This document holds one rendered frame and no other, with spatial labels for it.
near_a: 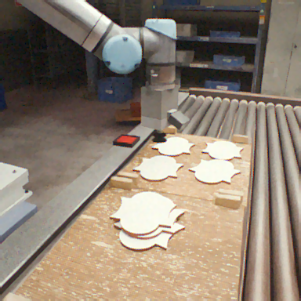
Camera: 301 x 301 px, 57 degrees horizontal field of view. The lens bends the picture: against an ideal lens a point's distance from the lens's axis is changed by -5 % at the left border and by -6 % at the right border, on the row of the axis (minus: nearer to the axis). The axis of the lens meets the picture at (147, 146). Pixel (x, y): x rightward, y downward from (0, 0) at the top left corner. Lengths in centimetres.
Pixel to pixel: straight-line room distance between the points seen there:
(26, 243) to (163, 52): 53
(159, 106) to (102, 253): 37
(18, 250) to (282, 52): 497
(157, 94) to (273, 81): 464
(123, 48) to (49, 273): 43
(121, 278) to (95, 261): 7
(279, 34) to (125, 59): 474
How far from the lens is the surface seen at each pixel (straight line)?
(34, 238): 68
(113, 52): 56
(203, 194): 75
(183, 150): 95
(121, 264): 56
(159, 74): 73
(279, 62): 527
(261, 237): 67
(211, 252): 59
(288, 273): 62
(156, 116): 75
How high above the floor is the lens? 134
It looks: 24 degrees down
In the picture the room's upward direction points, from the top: straight up
